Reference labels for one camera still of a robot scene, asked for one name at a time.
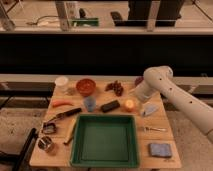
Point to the white plastic cup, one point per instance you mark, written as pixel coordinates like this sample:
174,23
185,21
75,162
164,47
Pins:
62,83

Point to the small metal cookie cutter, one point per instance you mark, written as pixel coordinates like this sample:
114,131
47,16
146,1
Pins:
49,128

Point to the purple bowl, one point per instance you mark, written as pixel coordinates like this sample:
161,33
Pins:
138,80

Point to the orange red bowl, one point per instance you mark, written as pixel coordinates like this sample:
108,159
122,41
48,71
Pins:
86,87

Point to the black rectangular block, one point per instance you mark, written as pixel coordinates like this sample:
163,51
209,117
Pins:
110,106

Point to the wooden spatula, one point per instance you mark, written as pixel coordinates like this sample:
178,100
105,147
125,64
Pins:
70,132

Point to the silver fork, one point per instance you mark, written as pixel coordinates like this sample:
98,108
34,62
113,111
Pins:
143,128

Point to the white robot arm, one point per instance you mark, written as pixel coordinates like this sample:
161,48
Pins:
158,79

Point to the green plastic tray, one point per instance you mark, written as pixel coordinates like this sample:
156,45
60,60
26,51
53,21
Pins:
105,141

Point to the yellow red apple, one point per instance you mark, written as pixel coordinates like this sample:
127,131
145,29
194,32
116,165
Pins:
129,105

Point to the black handled knife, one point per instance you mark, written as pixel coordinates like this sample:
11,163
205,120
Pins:
66,114

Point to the blue sponge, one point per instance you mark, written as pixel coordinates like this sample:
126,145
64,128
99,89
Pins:
160,150

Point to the blue plastic cup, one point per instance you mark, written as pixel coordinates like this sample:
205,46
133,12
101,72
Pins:
90,103

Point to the grey blue crumpled cloth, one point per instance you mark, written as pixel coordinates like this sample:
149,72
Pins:
148,109

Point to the bunch of dark grapes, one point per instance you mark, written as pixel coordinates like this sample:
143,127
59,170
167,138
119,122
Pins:
116,87

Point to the orange carrot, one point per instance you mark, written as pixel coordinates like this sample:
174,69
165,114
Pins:
58,103

